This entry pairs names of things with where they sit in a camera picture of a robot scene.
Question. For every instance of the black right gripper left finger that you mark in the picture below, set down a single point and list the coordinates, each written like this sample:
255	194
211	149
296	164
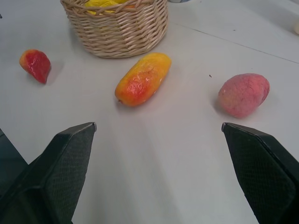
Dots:
58	168

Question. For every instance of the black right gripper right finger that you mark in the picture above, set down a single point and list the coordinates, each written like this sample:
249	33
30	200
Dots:
261	168

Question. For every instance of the white blue object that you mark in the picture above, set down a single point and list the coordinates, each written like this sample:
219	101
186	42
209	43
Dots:
178	1

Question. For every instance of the pink peach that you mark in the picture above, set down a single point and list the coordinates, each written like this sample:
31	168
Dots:
244	94

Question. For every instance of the red strawberry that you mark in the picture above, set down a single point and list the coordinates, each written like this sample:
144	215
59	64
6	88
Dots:
36	65

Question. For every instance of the woven wicker basket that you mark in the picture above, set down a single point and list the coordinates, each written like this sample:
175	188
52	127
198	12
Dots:
119	30

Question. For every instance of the yellow orange mango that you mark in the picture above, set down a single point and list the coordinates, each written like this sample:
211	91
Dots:
143	79

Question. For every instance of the yellow fruit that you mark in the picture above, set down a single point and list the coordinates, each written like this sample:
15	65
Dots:
100	5

